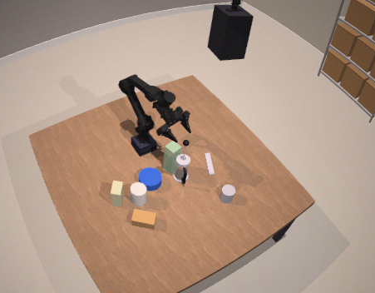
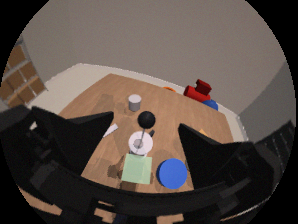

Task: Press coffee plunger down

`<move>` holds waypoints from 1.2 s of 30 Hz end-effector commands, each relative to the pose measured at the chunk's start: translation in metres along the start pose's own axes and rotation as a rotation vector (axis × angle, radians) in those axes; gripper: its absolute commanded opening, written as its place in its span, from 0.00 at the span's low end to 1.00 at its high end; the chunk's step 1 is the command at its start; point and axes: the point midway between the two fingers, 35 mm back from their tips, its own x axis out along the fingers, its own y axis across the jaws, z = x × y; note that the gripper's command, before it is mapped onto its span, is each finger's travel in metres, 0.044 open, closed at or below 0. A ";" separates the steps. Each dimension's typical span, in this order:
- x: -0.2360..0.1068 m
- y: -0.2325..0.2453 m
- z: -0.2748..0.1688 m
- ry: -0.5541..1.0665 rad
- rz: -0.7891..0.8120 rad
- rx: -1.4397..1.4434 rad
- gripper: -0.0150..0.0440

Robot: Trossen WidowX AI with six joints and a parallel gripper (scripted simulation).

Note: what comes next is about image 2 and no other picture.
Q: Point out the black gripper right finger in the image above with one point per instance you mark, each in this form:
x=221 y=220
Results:
x=205 y=156

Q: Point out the orange rectangular block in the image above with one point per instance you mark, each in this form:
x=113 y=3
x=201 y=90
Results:
x=203 y=132

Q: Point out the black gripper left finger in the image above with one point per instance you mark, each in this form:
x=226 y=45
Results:
x=77 y=137

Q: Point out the glass french press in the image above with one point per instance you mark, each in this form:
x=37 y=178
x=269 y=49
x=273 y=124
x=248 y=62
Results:
x=141 y=142

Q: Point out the blue short cylinder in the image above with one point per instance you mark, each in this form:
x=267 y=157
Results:
x=171 y=173

